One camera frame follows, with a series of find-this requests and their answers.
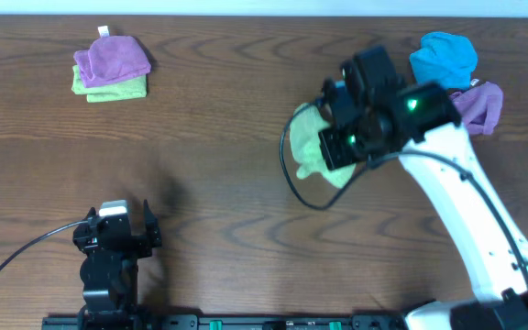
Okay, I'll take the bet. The folded purple cloth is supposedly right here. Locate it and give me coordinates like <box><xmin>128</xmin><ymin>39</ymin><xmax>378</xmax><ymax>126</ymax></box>
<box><xmin>73</xmin><ymin>26</ymin><xmax>151</xmax><ymax>88</ymax></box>

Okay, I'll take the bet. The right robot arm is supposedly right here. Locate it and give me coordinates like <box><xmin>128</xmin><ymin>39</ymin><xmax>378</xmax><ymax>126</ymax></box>
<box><xmin>319</xmin><ymin>47</ymin><xmax>528</xmax><ymax>329</ymax></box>

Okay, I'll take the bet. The black cable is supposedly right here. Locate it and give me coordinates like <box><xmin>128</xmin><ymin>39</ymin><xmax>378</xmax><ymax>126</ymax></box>
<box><xmin>279</xmin><ymin>98</ymin><xmax>528</xmax><ymax>330</ymax></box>
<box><xmin>0</xmin><ymin>219</ymin><xmax>92</xmax><ymax>330</ymax></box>

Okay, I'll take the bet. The crumpled blue cloth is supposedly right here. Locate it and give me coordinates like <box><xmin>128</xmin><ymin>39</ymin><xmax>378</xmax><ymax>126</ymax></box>
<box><xmin>409</xmin><ymin>31</ymin><xmax>479</xmax><ymax>89</ymax></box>

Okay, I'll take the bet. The green cloth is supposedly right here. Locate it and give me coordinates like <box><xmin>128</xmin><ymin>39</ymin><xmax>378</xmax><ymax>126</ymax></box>
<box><xmin>71</xmin><ymin>65</ymin><xmax>147</xmax><ymax>103</ymax></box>
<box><xmin>289</xmin><ymin>104</ymin><xmax>356</xmax><ymax>189</ymax></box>

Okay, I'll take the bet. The crumpled purple cloth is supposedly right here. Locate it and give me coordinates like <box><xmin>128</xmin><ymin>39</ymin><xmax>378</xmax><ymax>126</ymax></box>
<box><xmin>450</xmin><ymin>82</ymin><xmax>504</xmax><ymax>136</ymax></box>

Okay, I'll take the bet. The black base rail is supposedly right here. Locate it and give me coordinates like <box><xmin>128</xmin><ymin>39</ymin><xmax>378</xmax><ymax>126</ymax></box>
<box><xmin>40</xmin><ymin>314</ymin><xmax>408</xmax><ymax>330</ymax></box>

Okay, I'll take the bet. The right black cable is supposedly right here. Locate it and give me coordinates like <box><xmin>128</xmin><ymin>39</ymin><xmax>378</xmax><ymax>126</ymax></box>
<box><xmin>279</xmin><ymin>98</ymin><xmax>528</xmax><ymax>330</ymax></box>

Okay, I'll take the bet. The left black cable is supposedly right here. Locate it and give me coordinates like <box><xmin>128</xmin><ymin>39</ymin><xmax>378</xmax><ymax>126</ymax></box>
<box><xmin>0</xmin><ymin>219</ymin><xmax>92</xmax><ymax>330</ymax></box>

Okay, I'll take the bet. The folded green cloth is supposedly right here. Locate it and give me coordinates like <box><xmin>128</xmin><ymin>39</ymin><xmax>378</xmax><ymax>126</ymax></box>
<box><xmin>71</xmin><ymin>65</ymin><xmax>147</xmax><ymax>103</ymax></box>

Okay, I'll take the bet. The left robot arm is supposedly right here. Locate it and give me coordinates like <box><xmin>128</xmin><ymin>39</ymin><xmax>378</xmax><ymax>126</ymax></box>
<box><xmin>72</xmin><ymin>200</ymin><xmax>162</xmax><ymax>330</ymax></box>

